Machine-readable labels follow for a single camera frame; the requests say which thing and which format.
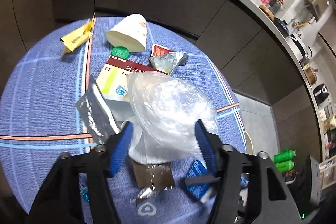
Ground silver foil pouch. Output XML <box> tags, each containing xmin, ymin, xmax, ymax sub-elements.
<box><xmin>76</xmin><ymin>76</ymin><xmax>120</xmax><ymax>145</ymax></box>

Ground green bottle cap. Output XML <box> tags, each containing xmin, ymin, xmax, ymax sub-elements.
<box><xmin>111</xmin><ymin>46</ymin><xmax>130</xmax><ymax>60</ymax></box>

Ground clear plastic bag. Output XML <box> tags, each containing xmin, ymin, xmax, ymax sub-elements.
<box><xmin>127</xmin><ymin>72</ymin><xmax>219</xmax><ymax>165</ymax></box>

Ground white trash bin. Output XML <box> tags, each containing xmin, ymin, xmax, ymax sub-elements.
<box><xmin>245</xmin><ymin>131</ymin><xmax>255</xmax><ymax>155</ymax></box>

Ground dark base cabinets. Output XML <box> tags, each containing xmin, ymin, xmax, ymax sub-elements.
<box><xmin>1</xmin><ymin>0</ymin><xmax>322</xmax><ymax>159</ymax></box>

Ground white paper cup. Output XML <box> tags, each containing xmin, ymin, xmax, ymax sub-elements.
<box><xmin>106</xmin><ymin>14</ymin><xmax>147</xmax><ymax>52</ymax></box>

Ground blue plaid tablecloth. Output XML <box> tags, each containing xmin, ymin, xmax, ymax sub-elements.
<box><xmin>1</xmin><ymin>20</ymin><xmax>246</xmax><ymax>223</ymax></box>

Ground brown foil wrapper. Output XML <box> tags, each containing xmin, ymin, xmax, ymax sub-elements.
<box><xmin>132</xmin><ymin>161</ymin><xmax>175</xmax><ymax>190</ymax></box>

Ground yellow snack wrapper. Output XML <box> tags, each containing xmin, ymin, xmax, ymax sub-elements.
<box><xmin>60</xmin><ymin>19</ymin><xmax>95</xmax><ymax>55</ymax></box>

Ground red white medicine box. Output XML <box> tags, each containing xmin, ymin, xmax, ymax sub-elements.
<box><xmin>96</xmin><ymin>55</ymin><xmax>159</xmax><ymax>102</ymax></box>

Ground dark blue pot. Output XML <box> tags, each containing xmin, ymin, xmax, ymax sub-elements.
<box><xmin>273</xmin><ymin>18</ymin><xmax>289</xmax><ymax>38</ymax></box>

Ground black air fryer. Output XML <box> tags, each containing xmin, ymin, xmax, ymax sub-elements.
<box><xmin>313</xmin><ymin>84</ymin><xmax>329</xmax><ymax>105</ymax></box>

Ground red silver torn sachet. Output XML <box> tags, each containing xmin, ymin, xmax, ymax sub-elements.
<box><xmin>149</xmin><ymin>44</ymin><xmax>189</xmax><ymax>76</ymax></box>

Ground green bottles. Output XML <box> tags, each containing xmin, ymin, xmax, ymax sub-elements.
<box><xmin>273</xmin><ymin>149</ymin><xmax>296</xmax><ymax>173</ymax></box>

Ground blue white packet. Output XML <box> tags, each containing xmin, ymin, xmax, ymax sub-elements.
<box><xmin>185</xmin><ymin>159</ymin><xmax>215</xmax><ymax>203</ymax></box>

